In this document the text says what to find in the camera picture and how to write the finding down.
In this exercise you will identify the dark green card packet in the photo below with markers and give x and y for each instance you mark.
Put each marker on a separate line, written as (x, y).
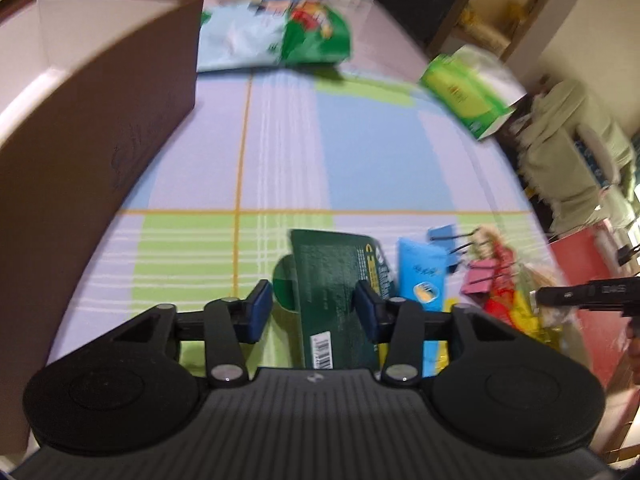
(316, 279)

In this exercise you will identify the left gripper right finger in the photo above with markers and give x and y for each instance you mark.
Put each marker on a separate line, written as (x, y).
(399, 324)

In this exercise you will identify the red snack packet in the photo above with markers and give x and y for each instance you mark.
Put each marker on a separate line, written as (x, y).
(500, 302)

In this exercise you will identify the brown cardboard box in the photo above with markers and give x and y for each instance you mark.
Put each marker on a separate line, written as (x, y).
(91, 90)

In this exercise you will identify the pink binder clip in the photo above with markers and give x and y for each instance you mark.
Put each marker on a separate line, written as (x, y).
(487, 277)

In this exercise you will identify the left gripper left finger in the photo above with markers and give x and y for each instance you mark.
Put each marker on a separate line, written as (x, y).
(229, 323)

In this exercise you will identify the light blue snack bag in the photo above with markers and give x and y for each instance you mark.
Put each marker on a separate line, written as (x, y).
(245, 35)

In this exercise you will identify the blue binder clip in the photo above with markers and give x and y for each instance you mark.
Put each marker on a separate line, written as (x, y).
(455, 244)

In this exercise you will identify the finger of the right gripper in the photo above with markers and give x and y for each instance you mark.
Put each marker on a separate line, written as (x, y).
(615, 294)

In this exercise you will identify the yellow snack packet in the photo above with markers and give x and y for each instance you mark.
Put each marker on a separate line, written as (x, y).
(514, 311)

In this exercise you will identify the blue tube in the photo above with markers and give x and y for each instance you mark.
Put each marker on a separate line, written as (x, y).
(422, 273)

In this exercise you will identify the green tissue pack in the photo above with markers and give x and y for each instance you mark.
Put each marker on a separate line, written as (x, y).
(476, 87)

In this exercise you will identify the red chair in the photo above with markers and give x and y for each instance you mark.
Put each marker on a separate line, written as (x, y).
(601, 269)

